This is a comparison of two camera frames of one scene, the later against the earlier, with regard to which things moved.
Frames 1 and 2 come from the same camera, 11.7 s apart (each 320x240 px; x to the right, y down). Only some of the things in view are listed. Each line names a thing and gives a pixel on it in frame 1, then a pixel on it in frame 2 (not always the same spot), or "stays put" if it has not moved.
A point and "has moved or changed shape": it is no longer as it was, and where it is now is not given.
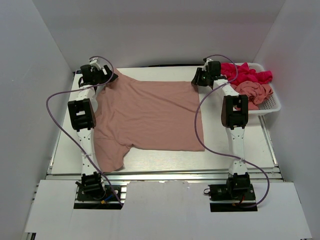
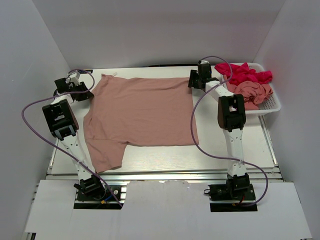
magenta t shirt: x=229 y=71 stays put
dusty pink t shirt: x=150 y=114 has moved or changed shape
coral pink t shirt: x=257 y=92 stays put
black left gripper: x=106 y=76 -> x=85 y=95
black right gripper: x=196 y=80 -> x=193 y=74
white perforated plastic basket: x=271 y=103 stays put
